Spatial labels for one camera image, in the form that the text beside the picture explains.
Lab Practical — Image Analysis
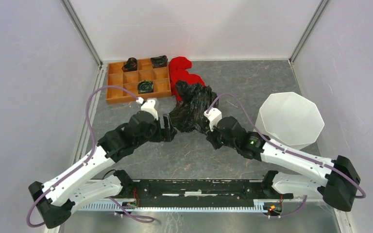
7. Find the right aluminium corner post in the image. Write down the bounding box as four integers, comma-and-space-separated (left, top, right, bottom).
288, 0, 331, 65

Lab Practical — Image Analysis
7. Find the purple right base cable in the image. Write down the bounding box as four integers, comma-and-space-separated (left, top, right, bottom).
268, 195, 308, 219

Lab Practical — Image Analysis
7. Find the black plastic trash bag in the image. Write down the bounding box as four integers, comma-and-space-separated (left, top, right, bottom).
169, 80, 218, 135

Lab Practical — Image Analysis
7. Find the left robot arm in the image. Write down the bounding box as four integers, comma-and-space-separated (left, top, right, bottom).
28, 111, 177, 229

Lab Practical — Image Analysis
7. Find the black bag roll left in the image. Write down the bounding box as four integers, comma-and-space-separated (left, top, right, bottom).
121, 57, 138, 72

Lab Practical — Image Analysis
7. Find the white slotted cable duct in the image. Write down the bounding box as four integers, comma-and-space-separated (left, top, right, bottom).
79, 200, 280, 214

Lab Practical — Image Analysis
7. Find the white plastic trash bin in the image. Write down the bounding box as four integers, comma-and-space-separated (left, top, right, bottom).
255, 92, 324, 150

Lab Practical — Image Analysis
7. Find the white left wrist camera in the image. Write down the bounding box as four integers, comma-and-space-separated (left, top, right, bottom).
136, 97, 158, 120

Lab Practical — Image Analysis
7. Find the left aluminium corner post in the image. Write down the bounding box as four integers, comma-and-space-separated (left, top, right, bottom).
60, 0, 103, 67

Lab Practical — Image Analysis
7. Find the wooden compartment tray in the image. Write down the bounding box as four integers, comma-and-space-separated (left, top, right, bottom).
106, 58, 171, 99

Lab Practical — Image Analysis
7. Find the black green bag roll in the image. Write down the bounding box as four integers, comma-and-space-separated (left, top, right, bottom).
137, 80, 153, 94

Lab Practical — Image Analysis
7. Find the aluminium corner post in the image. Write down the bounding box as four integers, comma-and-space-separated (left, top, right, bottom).
60, 0, 103, 67
288, 0, 331, 65

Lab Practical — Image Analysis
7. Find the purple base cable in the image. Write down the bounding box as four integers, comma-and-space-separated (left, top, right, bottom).
268, 195, 308, 219
108, 197, 156, 224

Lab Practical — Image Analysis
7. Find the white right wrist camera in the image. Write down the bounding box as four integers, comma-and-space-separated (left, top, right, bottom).
203, 108, 222, 132

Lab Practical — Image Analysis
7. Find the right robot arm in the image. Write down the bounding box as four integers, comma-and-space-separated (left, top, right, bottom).
204, 116, 361, 212

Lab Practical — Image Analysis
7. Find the black bag roll right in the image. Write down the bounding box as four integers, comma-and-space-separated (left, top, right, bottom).
150, 55, 168, 68

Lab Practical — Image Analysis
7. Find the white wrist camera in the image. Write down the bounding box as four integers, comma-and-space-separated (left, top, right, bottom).
136, 97, 158, 120
203, 108, 222, 132

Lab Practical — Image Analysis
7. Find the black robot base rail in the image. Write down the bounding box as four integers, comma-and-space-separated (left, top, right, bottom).
114, 170, 294, 207

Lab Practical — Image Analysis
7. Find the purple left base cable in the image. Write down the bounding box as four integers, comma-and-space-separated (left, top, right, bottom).
108, 197, 156, 224

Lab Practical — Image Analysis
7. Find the red cloth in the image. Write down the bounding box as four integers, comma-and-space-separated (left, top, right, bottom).
169, 56, 205, 101

